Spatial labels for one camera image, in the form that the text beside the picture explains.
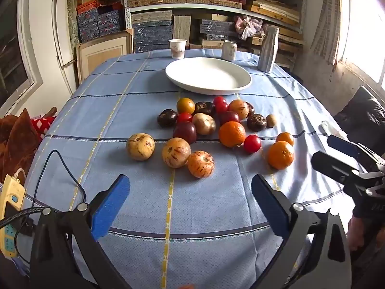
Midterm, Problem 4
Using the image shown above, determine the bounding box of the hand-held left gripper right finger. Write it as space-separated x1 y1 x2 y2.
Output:
250 174 352 289

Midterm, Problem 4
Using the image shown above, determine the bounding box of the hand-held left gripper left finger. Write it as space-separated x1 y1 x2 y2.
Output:
29 174 133 289

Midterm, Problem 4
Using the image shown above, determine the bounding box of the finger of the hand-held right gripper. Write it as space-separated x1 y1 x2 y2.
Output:
311 151 361 187
327 134 385 172

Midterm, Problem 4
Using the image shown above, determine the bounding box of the orange striped round fruit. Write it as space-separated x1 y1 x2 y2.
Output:
187 151 215 178

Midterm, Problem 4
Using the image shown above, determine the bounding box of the dark red plum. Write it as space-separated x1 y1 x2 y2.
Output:
218 110 240 126
172 121 197 145

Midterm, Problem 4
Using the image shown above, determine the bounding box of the yellow round fruit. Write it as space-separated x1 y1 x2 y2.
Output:
176 98 196 115

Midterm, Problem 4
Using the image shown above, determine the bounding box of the white oval plate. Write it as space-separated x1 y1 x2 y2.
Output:
165 57 252 96

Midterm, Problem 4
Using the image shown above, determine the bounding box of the person's right hand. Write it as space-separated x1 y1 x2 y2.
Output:
347 217 379 252

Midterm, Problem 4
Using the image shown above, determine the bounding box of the white crumpled tissue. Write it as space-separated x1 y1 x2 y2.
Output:
320 121 349 140

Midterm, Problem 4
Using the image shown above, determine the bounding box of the black cushion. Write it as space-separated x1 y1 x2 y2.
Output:
333 86 385 151

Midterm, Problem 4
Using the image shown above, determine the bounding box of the blue checked tablecloth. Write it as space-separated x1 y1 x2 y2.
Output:
22 50 366 289

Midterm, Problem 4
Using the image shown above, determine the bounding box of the black plug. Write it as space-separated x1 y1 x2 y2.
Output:
13 217 37 237

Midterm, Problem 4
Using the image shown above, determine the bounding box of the yellow power strip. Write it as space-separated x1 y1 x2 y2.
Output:
0 174 26 258

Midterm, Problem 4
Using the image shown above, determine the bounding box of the orange-tan spotted fruit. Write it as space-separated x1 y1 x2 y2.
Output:
228 99 250 120

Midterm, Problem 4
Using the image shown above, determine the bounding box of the red white-dotted cloth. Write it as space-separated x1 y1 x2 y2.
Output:
30 117 56 134

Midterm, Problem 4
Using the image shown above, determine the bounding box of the white framed window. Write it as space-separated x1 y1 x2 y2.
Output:
338 0 385 89
0 0 44 118

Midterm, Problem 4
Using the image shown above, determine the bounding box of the grey ribbed bottle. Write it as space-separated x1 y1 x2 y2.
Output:
258 26 280 73

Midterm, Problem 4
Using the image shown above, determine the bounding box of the white drink can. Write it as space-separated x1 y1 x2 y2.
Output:
222 40 238 61

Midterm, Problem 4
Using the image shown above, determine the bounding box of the stack of wooden boxes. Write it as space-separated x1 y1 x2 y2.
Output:
247 0 304 70

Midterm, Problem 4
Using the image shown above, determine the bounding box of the pink cloth bundle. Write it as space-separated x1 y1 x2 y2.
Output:
234 15 268 40

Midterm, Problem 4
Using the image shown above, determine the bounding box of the wooden framed panel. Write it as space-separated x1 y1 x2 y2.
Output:
76 29 134 82

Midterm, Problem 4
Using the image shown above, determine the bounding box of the white paper cup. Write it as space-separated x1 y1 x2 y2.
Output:
169 39 187 59

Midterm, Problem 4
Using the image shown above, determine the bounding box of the stack of dark blue boxes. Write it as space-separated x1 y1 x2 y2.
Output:
131 11 173 54
199 19 238 41

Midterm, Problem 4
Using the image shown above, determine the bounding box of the long white board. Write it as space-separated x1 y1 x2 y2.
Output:
52 0 77 97

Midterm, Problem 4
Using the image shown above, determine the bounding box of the stack of blue floral boxes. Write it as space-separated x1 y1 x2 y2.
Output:
77 0 125 43

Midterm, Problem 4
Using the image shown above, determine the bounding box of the grey metal shelf rack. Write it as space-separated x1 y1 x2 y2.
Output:
122 0 307 55

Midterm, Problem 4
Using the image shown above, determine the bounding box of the green marbled panel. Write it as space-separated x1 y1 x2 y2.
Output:
67 0 79 49

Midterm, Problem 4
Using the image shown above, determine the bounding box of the grey corrugated box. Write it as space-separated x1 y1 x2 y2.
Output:
173 15 192 41

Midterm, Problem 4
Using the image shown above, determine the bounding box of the thin black cable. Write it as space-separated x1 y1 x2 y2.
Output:
32 150 88 214

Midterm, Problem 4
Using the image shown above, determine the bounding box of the black braided cable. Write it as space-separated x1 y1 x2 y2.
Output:
0 207 51 228

